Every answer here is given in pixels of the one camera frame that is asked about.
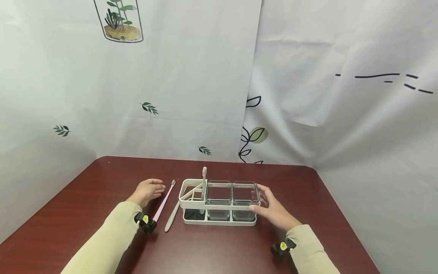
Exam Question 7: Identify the person's left hand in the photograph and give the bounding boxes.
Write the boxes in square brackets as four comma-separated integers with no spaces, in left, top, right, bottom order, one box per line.
[127,178,167,209]

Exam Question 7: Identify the person's right hand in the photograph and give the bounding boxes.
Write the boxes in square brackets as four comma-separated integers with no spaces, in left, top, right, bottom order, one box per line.
[249,184,303,232]

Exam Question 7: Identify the white toothbrush holder rack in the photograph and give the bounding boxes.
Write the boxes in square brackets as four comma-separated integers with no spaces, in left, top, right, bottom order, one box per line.
[178,178,262,227]

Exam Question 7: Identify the person's left forearm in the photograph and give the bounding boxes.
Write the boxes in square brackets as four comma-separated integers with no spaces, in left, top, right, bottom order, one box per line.
[60,201,143,274]

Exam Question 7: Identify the person's right forearm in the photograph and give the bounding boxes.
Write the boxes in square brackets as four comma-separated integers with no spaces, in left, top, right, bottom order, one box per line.
[285,224,341,274]

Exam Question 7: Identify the clear glass cup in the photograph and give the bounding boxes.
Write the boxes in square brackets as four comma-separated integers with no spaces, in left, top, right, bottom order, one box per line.
[232,182,260,222]
[206,181,233,221]

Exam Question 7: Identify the pink toothbrush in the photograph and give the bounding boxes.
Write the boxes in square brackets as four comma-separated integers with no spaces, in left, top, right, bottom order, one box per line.
[152,180,176,223]

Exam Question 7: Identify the grey toothbrush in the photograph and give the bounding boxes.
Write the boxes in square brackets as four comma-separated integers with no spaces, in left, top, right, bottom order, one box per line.
[201,166,208,214]
[164,199,181,233]

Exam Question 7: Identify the black wrist band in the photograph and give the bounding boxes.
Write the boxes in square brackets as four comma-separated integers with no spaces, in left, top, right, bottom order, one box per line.
[133,211,157,234]
[270,237,297,261]

